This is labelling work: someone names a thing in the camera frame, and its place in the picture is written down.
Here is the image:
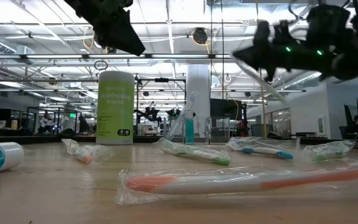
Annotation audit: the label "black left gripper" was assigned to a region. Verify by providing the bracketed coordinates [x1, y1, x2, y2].
[63, 0, 146, 57]

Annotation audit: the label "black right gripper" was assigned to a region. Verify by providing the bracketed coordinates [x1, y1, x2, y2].
[232, 20, 335, 83]

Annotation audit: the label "blue toothbrush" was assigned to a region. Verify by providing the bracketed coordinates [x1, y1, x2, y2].
[165, 91, 198, 142]
[225, 136, 301, 161]

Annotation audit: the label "orange toothbrush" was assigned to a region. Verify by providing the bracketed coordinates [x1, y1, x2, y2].
[61, 138, 115, 165]
[114, 158, 358, 206]

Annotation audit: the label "green toothbrush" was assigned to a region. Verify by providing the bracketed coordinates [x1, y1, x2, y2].
[156, 138, 232, 167]
[300, 139, 358, 164]

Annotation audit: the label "green white disinfecting wipes canister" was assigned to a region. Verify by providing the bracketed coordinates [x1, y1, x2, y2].
[95, 70, 135, 146]

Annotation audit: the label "black television on stand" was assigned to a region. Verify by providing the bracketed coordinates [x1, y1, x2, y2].
[209, 98, 244, 121]

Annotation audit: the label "black background robot arms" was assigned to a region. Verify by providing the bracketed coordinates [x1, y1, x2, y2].
[134, 105, 164, 124]

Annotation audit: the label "long ceiling light bar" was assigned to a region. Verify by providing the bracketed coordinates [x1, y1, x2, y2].
[0, 53, 233, 60]

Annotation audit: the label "black office chair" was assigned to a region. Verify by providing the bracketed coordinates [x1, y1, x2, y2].
[343, 104, 357, 138]

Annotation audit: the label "black background robot frame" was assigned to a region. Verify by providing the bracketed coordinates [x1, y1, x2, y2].
[135, 77, 186, 138]

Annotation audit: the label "black ceiling cable reel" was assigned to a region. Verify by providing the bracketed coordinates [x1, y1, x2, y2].
[192, 27, 209, 45]

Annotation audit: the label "thin yellow hanging cable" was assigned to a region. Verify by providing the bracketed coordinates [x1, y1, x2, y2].
[211, 63, 241, 121]

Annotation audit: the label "glass wall panel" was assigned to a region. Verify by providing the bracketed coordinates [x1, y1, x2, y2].
[271, 108, 292, 138]

